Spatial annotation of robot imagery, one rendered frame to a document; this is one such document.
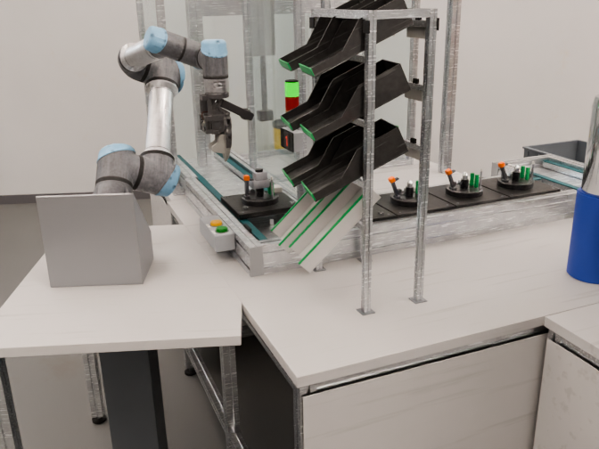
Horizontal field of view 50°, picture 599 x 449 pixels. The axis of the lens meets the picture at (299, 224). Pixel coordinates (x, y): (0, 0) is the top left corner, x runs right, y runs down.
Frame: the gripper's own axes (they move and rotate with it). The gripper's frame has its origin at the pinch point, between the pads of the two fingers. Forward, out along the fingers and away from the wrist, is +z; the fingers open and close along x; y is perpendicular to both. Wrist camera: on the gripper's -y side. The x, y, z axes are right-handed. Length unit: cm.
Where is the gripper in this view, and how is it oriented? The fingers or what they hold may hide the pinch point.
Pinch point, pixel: (227, 157)
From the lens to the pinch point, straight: 201.6
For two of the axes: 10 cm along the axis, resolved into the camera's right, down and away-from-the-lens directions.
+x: 3.8, 3.0, -8.7
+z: 0.2, 9.4, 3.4
